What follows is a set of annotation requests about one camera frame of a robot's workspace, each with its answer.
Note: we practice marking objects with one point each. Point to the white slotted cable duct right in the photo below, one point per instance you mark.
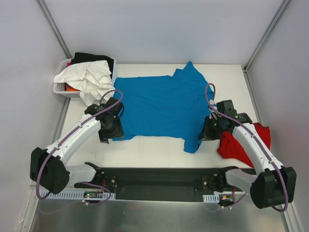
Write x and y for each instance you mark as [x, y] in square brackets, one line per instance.
[215, 198]

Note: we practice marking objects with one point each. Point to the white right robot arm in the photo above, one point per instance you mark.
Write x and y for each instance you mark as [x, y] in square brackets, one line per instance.
[272, 184]

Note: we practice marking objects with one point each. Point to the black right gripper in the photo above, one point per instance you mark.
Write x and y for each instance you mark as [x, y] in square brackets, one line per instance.
[206, 130]

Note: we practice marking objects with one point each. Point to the aluminium frame post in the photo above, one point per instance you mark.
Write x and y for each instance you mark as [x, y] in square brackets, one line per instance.
[267, 33]
[54, 28]

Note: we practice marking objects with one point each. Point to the blue t-shirt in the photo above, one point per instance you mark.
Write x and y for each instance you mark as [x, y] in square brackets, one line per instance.
[170, 105]

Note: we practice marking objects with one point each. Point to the red t-shirt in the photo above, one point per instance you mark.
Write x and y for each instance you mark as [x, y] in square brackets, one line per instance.
[230, 148]

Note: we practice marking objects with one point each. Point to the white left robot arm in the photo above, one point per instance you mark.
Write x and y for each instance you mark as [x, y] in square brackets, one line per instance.
[49, 167]

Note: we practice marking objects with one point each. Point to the aluminium frame post right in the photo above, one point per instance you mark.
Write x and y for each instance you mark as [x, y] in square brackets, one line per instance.
[267, 33]

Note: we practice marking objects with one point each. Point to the white t-shirt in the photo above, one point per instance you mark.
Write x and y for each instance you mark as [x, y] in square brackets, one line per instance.
[92, 79]

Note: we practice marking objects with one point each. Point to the black robot base mount plate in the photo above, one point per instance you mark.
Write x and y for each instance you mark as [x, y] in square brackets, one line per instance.
[162, 184]

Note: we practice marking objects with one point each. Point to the orange garment in basket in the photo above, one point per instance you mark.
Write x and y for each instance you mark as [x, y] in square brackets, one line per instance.
[70, 89]

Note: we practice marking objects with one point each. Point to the black t-shirt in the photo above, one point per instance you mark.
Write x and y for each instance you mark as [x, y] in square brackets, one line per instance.
[81, 57]

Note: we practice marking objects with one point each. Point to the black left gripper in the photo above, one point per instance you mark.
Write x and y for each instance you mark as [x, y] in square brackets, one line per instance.
[112, 133]

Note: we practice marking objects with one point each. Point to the white slotted cable duct left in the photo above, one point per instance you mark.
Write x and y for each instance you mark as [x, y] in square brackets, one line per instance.
[82, 195]

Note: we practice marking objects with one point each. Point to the aluminium frame post left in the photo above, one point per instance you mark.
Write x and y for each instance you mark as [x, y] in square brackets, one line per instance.
[54, 28]

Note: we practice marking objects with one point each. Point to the white slotted cable duct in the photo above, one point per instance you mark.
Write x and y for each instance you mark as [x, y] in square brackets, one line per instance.
[82, 195]
[215, 198]

